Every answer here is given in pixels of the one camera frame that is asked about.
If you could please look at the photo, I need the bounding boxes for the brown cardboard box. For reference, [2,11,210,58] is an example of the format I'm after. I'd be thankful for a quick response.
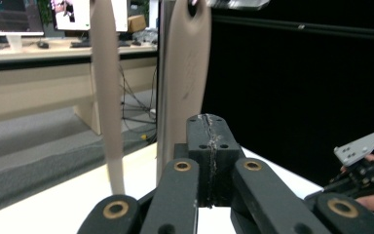
[127,14,147,34]

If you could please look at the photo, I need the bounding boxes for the computer monitor with white screen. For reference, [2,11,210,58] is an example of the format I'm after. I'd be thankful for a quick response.
[50,0,130,33]

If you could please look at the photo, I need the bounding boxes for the black cables under desk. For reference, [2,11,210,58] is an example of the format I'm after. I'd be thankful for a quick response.
[118,61,159,141]

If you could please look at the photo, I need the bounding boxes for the computer monitor with dark screen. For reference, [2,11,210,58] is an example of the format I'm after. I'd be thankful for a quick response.
[0,0,46,53]

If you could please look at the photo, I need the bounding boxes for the white table sheet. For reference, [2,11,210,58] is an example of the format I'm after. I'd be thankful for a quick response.
[0,141,326,234]

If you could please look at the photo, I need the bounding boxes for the beige office desk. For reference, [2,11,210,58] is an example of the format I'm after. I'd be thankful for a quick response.
[0,36,159,137]

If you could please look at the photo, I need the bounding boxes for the black curtain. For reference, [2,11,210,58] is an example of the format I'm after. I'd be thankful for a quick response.
[201,0,374,187]

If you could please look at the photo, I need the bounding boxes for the beige utensil with wooden handle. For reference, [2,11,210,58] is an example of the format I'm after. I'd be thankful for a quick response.
[89,0,127,196]
[165,0,213,164]

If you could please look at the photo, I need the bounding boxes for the black keyboard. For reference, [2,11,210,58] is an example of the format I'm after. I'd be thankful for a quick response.
[70,39,131,49]

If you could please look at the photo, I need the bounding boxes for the black curtain frame bar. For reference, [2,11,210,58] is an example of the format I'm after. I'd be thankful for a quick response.
[211,14,374,43]

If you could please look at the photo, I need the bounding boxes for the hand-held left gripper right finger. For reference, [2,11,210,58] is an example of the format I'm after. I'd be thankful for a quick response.
[206,113,245,208]

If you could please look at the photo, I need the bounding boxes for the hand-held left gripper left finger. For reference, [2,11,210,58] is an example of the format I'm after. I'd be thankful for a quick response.
[186,113,213,208]

